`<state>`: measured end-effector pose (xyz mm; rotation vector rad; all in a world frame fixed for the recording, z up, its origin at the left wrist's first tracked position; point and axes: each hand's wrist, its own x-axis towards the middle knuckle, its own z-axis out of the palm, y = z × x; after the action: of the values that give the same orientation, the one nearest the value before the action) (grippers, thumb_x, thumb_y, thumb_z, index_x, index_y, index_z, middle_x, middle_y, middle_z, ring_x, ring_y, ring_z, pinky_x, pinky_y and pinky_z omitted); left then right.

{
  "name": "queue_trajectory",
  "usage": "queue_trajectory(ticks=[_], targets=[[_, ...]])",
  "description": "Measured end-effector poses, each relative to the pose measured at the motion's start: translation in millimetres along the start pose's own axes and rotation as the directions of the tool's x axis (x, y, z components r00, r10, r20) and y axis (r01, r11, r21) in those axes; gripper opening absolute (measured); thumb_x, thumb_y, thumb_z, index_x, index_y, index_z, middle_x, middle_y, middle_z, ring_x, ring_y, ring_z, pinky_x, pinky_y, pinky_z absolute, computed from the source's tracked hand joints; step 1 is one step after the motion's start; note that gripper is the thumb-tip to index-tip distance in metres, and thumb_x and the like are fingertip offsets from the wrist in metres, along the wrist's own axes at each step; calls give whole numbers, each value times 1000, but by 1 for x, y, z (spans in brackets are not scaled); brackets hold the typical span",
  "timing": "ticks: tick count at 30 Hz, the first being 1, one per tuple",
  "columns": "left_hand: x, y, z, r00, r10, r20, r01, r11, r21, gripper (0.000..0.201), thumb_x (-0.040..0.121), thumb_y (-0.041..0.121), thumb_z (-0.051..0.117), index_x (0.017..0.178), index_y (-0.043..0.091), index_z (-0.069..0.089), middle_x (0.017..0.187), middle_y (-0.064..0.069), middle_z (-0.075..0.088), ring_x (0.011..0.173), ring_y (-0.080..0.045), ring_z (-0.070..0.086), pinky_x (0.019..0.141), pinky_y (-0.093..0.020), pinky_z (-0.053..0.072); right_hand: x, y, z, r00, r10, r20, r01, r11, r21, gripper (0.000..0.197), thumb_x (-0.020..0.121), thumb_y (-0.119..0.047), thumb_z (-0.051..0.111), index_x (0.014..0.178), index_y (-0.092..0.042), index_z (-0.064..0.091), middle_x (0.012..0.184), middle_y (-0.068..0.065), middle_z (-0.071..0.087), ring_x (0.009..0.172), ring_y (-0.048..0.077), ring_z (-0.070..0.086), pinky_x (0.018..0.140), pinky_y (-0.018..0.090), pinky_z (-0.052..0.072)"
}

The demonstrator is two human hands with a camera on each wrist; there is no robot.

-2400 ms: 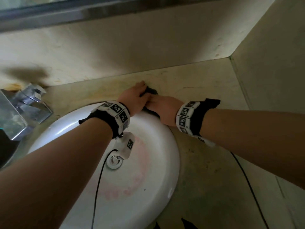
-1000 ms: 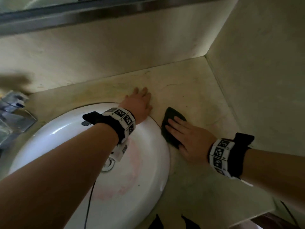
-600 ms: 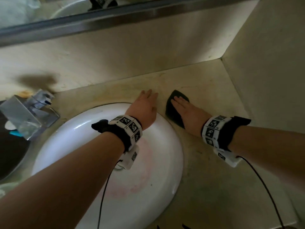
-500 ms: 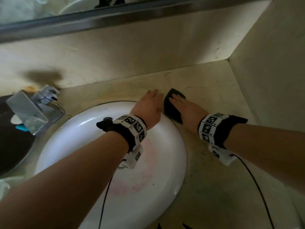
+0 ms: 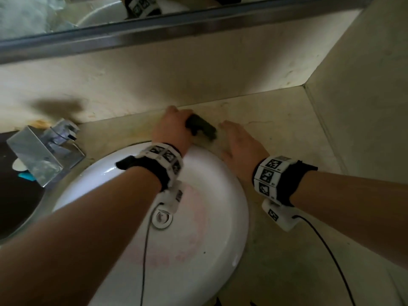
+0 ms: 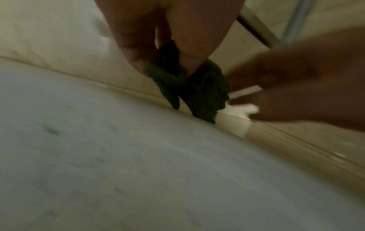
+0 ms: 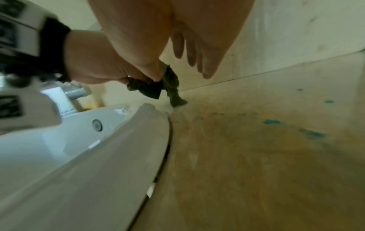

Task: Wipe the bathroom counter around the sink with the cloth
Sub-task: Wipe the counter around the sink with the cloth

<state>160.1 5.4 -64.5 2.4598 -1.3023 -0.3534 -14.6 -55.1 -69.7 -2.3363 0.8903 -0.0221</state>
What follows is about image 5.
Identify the chrome faucet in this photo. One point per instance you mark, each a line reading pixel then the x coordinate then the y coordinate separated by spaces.
pixel 32 152

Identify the person's left hand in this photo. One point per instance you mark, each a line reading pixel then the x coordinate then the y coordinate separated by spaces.
pixel 172 130

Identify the person's right hand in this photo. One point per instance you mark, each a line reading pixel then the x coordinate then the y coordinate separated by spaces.
pixel 245 149

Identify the small teal item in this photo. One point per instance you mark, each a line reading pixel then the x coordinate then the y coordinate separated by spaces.
pixel 26 176

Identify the black left wristband with markers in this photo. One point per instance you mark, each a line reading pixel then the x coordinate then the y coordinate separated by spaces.
pixel 153 165

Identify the white round sink basin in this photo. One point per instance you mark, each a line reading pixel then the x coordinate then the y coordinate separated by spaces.
pixel 207 251

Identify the small white soap piece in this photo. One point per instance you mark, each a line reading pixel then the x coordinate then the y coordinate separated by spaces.
pixel 17 164

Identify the black right wristband with markers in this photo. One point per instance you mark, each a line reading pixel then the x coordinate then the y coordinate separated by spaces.
pixel 290 181

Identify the metal framed wall mirror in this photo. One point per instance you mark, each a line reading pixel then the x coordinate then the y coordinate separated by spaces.
pixel 159 31

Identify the dark round tray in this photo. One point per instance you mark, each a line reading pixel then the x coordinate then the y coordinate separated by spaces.
pixel 16 203

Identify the green scouring pad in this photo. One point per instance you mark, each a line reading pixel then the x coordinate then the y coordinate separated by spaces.
pixel 204 127

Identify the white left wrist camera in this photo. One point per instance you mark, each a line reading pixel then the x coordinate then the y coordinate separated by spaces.
pixel 172 197

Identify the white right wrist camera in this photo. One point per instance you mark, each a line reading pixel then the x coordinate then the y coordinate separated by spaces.
pixel 282 218

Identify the person's left forearm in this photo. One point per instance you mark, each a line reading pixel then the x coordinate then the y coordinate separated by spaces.
pixel 63 245

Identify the black wristband with markers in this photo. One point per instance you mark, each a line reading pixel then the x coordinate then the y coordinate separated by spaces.
pixel 290 181
pixel 153 165

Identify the person's right forearm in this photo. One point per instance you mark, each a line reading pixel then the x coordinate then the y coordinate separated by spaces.
pixel 357 207

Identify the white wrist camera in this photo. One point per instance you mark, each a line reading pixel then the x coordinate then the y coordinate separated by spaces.
pixel 282 218
pixel 172 197

